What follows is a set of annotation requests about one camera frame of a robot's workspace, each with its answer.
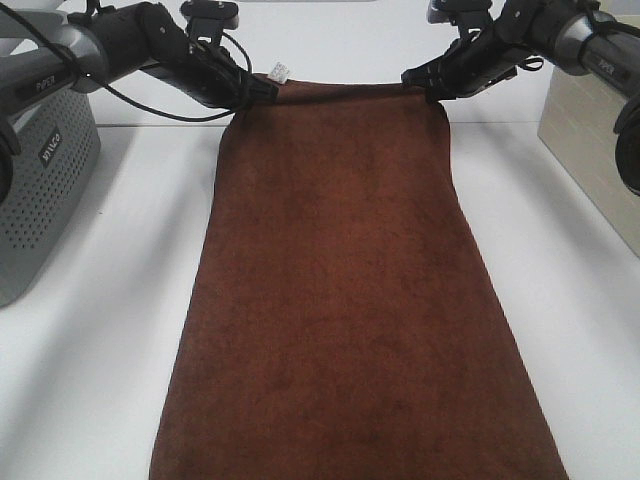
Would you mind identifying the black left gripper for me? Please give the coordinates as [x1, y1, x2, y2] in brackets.
[68, 1, 279, 108]

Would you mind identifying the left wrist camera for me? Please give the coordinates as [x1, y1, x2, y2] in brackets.
[180, 0, 239, 34]

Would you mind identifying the beige storage box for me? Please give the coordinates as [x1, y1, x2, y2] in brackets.
[536, 9, 640, 260]

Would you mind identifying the brown towel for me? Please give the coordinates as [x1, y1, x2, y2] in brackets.
[149, 81, 566, 479]

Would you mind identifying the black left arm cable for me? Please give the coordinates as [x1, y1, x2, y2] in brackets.
[0, 0, 254, 124]

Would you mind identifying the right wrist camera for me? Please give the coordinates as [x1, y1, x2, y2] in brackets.
[427, 0, 493, 26]

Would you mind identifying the grey perforated plastic basket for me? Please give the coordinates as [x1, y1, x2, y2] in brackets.
[0, 0, 103, 310]

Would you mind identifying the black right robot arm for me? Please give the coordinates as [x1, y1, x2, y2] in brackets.
[401, 0, 639, 193]

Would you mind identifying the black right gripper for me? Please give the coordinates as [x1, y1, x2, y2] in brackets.
[401, 1, 548, 103]

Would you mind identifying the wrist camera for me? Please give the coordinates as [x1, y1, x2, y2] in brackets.
[427, 0, 493, 26]
[180, 0, 239, 34]

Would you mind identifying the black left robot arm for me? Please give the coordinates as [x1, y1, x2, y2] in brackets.
[1, 1, 278, 197]

